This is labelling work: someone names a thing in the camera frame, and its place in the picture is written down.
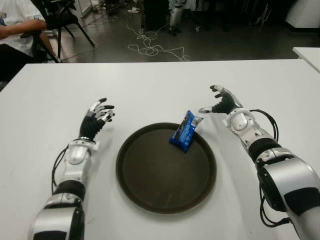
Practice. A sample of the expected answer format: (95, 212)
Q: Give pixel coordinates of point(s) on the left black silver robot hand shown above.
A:
(91, 125)

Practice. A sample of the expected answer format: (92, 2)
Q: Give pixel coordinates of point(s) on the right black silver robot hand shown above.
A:
(226, 103)

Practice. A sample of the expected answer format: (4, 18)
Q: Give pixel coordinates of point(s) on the blue Oreo cookie packet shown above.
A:
(185, 132)

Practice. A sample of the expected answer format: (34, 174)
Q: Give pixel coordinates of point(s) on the left silver black robot arm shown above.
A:
(72, 170)

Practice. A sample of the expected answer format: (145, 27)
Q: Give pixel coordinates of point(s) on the right silver black robot arm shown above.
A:
(282, 180)

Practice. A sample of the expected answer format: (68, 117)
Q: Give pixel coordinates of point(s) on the round dark brown tray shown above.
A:
(162, 180)

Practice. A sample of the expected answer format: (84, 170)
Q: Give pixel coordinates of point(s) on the black stand legs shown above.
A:
(207, 15)

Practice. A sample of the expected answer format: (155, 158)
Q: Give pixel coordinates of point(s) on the white side table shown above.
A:
(310, 57)

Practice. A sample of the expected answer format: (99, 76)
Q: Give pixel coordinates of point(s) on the grey folded rack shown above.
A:
(262, 13)

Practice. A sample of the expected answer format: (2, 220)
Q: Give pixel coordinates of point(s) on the black armrest chair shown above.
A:
(40, 42)

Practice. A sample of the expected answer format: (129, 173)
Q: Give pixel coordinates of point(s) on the silver humanoid robot legs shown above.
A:
(175, 17)

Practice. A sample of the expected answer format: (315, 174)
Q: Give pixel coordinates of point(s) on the black four-leg chair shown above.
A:
(65, 17)

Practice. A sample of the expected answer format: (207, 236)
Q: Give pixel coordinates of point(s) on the black cabinet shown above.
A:
(156, 15)

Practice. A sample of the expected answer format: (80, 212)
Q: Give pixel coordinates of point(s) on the white cabinet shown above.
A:
(86, 7)

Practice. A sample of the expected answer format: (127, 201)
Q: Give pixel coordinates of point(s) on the white pillar base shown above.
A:
(305, 13)

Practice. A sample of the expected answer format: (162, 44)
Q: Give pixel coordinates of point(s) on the seated person in white shirt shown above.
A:
(17, 27)

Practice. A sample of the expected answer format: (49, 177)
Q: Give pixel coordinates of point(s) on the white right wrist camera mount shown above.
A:
(225, 122)

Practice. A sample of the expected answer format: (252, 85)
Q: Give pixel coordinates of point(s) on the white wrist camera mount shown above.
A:
(225, 122)
(95, 146)

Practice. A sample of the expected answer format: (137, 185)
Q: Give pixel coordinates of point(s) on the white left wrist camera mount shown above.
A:
(95, 146)

